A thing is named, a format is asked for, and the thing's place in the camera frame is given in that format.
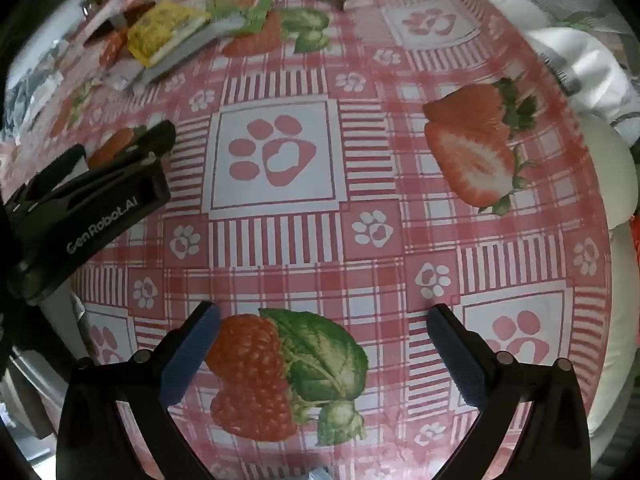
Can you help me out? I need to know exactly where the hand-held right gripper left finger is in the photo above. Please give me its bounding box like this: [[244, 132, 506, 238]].
[[56, 301, 222, 480]]

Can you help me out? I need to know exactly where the green snack packet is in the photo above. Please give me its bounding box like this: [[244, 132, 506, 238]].
[[206, 0, 278, 38]]

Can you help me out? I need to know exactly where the white cloth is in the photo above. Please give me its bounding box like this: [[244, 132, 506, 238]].
[[525, 27, 636, 126]]

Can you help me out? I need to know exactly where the yellow snack packet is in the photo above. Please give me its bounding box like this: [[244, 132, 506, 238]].
[[126, 2, 211, 67]]

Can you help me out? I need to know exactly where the white flat box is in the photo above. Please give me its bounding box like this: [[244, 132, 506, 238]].
[[140, 12, 246, 83]]

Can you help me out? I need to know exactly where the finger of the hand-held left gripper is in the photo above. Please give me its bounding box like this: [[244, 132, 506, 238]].
[[21, 144, 87, 197], [122, 120, 177, 162]]

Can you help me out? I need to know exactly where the dark flat packet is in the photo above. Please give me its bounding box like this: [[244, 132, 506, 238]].
[[82, 7, 156, 48]]

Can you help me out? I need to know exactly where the cream chair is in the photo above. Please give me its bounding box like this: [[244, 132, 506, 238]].
[[580, 115, 640, 436]]

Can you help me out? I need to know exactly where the clear plastic wrapper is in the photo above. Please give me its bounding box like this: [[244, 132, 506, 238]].
[[92, 67, 146, 92]]

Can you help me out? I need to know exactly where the orange-red snack packet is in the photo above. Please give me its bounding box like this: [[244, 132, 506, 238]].
[[100, 30, 131, 66]]

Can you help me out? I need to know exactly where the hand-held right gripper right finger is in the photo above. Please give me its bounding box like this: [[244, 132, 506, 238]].
[[426, 303, 593, 480]]

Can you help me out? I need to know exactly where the grey patterned cloth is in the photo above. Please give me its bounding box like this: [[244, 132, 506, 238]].
[[2, 72, 63, 133]]

